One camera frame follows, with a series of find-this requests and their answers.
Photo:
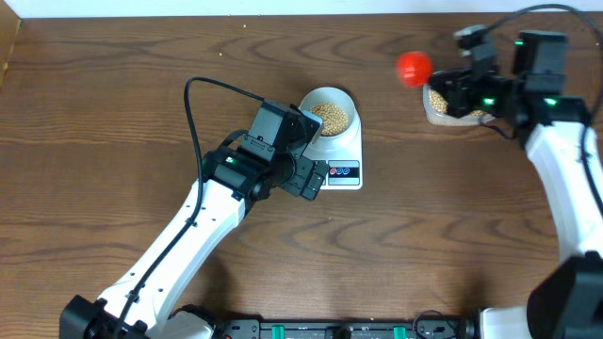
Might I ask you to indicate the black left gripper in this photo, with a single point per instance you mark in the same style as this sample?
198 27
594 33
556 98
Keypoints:
302 169

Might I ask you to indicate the white bowl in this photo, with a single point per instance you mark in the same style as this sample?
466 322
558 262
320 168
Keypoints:
334 106

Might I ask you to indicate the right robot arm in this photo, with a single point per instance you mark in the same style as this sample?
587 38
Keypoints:
555 132

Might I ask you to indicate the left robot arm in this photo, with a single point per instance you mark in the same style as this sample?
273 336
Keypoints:
141 303

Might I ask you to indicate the white digital kitchen scale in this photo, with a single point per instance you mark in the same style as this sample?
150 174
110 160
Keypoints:
342 153

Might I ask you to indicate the clear plastic soybean container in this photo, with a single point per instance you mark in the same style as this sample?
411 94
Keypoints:
436 111

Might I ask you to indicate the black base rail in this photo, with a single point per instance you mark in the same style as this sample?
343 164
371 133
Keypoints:
339 329

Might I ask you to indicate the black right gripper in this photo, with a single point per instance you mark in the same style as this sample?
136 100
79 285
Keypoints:
456 84

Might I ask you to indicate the red measuring scoop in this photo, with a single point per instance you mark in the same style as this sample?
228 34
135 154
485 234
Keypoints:
414 69

